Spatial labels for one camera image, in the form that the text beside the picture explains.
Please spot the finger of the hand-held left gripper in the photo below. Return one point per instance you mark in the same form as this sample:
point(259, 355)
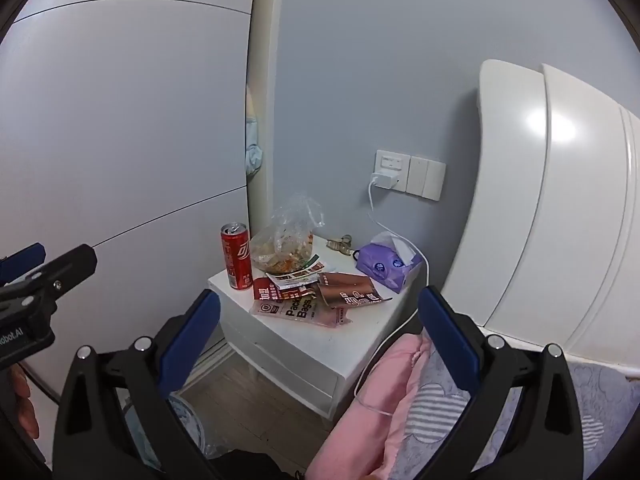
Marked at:
point(70, 265)
point(22, 260)

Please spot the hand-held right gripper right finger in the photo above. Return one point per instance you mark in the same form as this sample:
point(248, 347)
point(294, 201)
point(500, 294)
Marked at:
point(450, 340)

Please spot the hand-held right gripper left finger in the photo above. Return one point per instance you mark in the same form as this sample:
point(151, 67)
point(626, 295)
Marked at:
point(192, 340)

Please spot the plastic-lined trash bin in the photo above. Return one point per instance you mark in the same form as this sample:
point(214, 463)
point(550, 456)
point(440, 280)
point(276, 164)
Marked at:
point(192, 425)

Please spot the red snack packet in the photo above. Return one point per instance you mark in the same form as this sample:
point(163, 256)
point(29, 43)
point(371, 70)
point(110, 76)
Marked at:
point(264, 289)

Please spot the red soda can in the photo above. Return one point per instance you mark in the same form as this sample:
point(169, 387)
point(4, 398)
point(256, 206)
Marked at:
point(237, 257)

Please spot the clear packaging bags pouch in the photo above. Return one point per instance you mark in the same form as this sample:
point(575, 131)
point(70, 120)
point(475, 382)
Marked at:
point(295, 311)

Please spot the brown foil snack packet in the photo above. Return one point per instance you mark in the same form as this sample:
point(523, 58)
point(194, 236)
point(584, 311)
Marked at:
point(350, 292)

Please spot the clear plastic bag with scraps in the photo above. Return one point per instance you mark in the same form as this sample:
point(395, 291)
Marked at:
point(280, 250)

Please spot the green and white flyer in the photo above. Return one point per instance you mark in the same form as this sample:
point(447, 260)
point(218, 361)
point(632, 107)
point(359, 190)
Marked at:
point(300, 275)

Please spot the person's left hand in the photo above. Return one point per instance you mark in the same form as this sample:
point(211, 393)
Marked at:
point(22, 400)

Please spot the pink blanket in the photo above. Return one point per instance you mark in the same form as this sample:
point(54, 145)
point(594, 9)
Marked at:
point(380, 410)

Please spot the purple tissue pack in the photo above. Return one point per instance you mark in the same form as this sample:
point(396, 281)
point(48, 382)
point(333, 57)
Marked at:
point(380, 262)

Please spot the white nightstand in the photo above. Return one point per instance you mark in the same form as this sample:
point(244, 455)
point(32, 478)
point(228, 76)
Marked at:
point(310, 355)

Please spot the white wardrobe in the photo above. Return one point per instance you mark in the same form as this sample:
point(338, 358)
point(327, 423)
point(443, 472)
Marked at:
point(125, 135)

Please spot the beige hair claw clip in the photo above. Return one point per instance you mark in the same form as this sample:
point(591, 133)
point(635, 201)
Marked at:
point(340, 245)

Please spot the white headboard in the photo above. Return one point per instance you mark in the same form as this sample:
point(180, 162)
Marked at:
point(525, 210)

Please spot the grey cloud-print bedding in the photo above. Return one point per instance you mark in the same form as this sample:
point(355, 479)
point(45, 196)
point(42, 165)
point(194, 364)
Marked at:
point(600, 410)

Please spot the white charger plug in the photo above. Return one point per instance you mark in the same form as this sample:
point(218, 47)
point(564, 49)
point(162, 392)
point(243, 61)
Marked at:
point(385, 181)

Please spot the light blue cloth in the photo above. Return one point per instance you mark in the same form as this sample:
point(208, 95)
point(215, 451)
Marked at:
point(252, 157)

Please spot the white wall switch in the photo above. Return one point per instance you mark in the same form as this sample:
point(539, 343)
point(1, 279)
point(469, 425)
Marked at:
point(425, 177)

